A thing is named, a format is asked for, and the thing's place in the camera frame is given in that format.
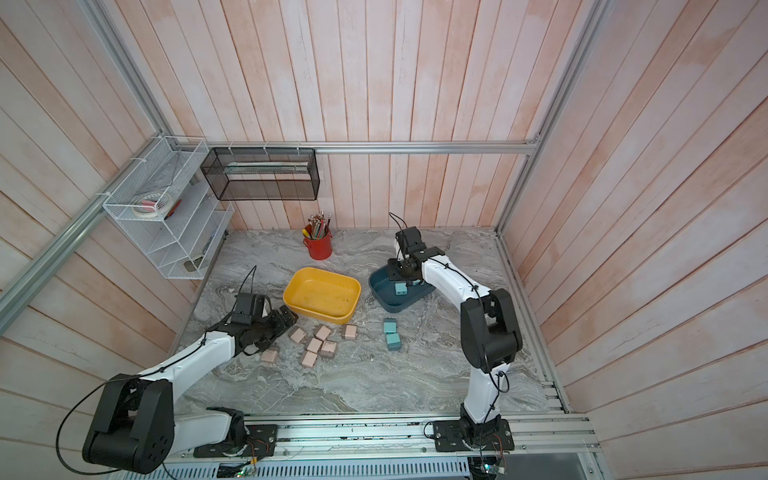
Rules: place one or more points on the yellow plastic tray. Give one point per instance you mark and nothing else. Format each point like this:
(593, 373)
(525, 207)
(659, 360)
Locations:
(323, 295)

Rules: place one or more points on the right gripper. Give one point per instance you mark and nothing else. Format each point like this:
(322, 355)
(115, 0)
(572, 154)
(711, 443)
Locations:
(392, 270)

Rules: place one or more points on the tape roll on shelf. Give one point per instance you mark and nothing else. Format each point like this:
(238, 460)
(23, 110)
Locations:
(155, 204)

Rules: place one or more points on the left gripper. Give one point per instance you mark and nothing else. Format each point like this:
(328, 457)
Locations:
(281, 325)

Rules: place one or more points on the white wire wall shelf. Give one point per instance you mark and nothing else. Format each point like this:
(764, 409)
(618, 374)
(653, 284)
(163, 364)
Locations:
(181, 246)

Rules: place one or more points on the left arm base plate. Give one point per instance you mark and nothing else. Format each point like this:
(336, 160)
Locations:
(252, 441)

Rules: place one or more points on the pink plug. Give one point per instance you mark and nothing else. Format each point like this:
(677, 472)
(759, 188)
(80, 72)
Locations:
(270, 356)
(323, 333)
(309, 359)
(349, 332)
(314, 345)
(298, 336)
(328, 349)

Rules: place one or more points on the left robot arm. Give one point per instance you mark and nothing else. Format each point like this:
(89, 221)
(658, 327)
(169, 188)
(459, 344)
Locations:
(135, 426)

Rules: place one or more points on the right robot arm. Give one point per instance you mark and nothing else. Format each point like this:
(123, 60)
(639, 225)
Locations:
(490, 336)

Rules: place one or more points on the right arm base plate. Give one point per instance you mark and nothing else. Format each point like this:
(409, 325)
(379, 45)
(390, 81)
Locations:
(464, 436)

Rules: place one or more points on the teal plug top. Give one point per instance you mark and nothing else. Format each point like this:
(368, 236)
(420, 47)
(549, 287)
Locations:
(389, 326)

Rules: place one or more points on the black mesh wall basket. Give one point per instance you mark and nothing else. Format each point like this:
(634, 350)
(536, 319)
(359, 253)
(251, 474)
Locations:
(262, 173)

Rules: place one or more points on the dark teal plastic tray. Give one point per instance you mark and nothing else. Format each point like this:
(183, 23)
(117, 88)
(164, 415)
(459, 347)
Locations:
(395, 296)

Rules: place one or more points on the red pencil cup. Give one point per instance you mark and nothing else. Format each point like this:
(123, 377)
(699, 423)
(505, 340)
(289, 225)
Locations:
(317, 237)

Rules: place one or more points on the pink plug bottom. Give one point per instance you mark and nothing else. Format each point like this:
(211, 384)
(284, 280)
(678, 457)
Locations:
(309, 359)

